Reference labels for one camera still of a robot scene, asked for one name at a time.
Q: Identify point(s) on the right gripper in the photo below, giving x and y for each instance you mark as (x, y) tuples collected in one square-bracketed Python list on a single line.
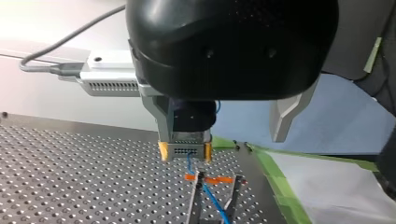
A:
[(194, 115)]

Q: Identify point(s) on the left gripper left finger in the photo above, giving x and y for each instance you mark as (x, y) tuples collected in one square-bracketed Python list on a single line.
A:
[(160, 118)]

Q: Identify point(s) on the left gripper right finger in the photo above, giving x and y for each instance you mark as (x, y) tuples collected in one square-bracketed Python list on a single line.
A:
[(285, 116)]

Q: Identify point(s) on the black panel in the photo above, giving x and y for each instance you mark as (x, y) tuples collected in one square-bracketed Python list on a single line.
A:
[(348, 37)]

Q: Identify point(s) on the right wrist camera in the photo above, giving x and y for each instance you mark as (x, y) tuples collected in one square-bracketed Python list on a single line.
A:
[(109, 77)]

